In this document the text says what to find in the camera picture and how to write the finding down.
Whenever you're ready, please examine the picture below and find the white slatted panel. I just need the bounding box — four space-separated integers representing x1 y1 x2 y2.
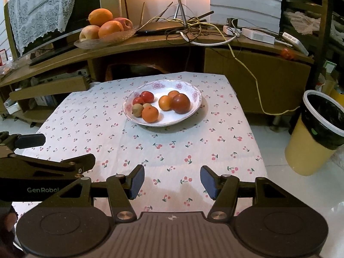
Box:
210 0 283 25

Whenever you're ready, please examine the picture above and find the olive brown round fruit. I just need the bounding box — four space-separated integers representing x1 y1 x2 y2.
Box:
131 103 144 118

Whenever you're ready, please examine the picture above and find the dark red tomato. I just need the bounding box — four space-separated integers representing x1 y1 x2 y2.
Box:
171 94 191 114

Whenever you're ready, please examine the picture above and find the pink peach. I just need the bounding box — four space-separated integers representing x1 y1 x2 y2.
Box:
113 17 134 32

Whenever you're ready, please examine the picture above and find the curved television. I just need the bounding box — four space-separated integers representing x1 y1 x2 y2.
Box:
4 0 101 66

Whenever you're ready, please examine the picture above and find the white floral plate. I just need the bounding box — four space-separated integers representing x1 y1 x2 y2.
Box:
123 80 203 127

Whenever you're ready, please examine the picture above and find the small red object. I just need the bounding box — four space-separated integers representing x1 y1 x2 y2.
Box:
281 48 296 60

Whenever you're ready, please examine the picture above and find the black router with antenna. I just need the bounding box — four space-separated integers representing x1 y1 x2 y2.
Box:
136 0 189 35

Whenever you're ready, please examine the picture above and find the glass fruit bowl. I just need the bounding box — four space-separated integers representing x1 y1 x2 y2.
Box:
74 24 140 50

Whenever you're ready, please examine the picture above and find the yellow cable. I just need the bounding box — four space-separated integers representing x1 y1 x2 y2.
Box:
145 16 301 116

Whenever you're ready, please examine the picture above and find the orange in glass bowl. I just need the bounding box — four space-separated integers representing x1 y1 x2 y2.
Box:
88 8 113 27
98 20 124 38

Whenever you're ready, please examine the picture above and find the white cable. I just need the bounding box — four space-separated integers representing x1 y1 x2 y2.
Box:
176 29 241 46

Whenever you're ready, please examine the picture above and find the small white adapter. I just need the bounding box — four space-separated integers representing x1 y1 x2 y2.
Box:
223 25 242 36

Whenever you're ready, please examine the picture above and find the yellow trash bin black bag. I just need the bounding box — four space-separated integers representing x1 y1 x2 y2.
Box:
284 90 344 176

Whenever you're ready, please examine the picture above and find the black cable tangle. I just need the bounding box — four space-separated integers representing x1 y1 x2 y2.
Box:
164 11 215 43

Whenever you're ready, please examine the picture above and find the dark shelf unit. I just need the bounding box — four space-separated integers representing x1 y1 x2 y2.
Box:
279 0 344 92

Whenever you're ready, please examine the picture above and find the cherry print tablecloth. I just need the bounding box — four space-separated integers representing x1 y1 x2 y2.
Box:
11 71 268 218

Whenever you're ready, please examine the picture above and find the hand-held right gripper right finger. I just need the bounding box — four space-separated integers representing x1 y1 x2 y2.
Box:
200 165 301 222

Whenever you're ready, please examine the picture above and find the white lace cloth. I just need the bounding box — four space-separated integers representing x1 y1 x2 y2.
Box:
8 0 79 55

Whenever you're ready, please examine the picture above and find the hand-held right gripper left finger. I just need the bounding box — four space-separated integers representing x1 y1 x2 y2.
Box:
43 164 146 222

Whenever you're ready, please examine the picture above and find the white power strip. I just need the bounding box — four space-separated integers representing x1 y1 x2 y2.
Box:
281 32 309 55

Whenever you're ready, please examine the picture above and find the large orange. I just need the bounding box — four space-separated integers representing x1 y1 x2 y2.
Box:
141 105 160 123

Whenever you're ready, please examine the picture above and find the white rectangular box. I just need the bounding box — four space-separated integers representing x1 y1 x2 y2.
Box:
240 28 276 45

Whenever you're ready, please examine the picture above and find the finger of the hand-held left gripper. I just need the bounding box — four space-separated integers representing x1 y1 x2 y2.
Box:
0 153 96 179
0 132 46 158

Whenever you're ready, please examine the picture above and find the wooden tv stand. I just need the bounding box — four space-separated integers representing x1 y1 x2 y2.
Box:
0 23 315 125

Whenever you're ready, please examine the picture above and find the pale apple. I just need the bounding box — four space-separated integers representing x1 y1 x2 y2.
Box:
79 25 101 42

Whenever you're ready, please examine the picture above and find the person's left hand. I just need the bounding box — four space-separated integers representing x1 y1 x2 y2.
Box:
0 202 25 258

